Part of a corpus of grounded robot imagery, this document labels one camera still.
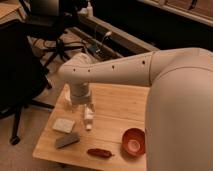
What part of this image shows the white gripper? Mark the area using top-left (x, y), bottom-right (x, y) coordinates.
top-left (64, 83), bottom-right (94, 131)

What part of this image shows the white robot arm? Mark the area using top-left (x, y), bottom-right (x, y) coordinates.
top-left (59, 48), bottom-right (213, 171)

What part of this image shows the red ceramic bowl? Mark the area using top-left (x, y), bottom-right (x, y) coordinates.
top-left (122, 128), bottom-right (145, 157)

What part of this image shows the white square sponge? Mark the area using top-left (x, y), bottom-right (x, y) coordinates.
top-left (52, 118), bottom-right (75, 133)

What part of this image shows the grey wedge block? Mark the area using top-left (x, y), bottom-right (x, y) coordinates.
top-left (55, 132), bottom-right (80, 149)

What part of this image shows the dark red sausage toy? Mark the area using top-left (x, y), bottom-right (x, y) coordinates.
top-left (87, 148), bottom-right (113, 158)

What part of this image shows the small blue floor device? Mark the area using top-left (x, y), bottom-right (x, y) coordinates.
top-left (88, 45), bottom-right (100, 54)

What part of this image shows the black office chair near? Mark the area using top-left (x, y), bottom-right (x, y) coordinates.
top-left (0, 19), bottom-right (54, 145)

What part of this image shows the black office chair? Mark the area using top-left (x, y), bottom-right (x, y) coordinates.
top-left (18, 0), bottom-right (87, 67)
top-left (0, 19), bottom-right (54, 145)

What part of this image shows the black office chair far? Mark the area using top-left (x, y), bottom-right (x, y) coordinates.
top-left (18, 0), bottom-right (87, 67)

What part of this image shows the white spray bottle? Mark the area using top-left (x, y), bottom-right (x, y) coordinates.
top-left (87, 0), bottom-right (93, 17)

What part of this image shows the white cable with plug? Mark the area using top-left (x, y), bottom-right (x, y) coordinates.
top-left (94, 31), bottom-right (113, 54)

